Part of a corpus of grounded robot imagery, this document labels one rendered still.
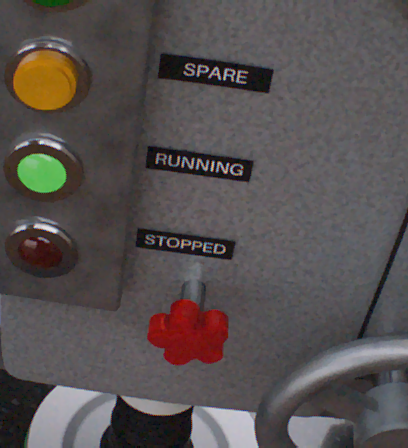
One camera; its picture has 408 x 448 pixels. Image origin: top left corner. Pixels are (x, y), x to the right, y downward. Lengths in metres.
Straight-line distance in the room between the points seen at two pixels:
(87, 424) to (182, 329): 0.41
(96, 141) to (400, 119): 0.13
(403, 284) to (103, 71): 0.21
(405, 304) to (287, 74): 0.17
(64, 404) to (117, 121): 0.50
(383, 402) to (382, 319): 0.05
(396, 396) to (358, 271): 0.07
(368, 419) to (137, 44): 0.23
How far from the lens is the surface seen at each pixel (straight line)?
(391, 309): 0.52
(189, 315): 0.45
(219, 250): 0.46
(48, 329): 0.53
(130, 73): 0.38
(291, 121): 0.41
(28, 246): 0.45
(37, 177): 0.41
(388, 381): 0.51
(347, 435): 0.96
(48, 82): 0.38
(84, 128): 0.40
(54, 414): 0.86
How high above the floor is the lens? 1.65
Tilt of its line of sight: 45 degrees down
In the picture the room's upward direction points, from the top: 11 degrees clockwise
